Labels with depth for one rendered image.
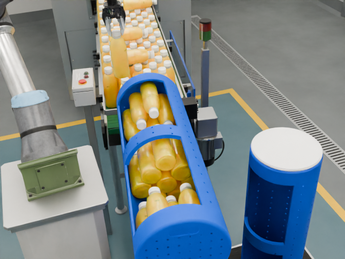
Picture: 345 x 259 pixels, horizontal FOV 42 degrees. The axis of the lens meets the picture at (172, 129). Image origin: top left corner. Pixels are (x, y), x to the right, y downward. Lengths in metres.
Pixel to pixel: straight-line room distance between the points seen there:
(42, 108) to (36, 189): 0.26
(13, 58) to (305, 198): 1.21
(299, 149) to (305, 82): 2.65
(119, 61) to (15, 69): 0.53
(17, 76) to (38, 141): 0.31
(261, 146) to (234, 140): 1.77
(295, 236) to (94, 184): 0.92
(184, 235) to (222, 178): 1.97
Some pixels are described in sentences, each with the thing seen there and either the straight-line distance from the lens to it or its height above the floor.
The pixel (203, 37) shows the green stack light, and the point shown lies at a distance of 2.38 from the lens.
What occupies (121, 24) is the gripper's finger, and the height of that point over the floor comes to 1.41.
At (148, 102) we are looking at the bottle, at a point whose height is 1.19.
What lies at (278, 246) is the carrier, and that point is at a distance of 2.02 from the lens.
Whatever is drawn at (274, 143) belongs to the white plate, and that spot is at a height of 1.04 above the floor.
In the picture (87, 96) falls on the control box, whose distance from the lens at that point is 2.17.
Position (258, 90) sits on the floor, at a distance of 4.26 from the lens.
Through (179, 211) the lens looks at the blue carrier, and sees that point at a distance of 1.26.
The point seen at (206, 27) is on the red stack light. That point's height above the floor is 1.23.
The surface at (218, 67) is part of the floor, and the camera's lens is 4.64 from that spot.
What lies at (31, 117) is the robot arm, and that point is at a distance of 1.46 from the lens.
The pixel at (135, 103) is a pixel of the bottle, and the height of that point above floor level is 1.15.
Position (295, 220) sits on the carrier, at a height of 0.76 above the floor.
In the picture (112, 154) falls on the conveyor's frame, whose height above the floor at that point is 0.49.
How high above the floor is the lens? 2.13
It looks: 35 degrees down
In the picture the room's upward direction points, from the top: 2 degrees counter-clockwise
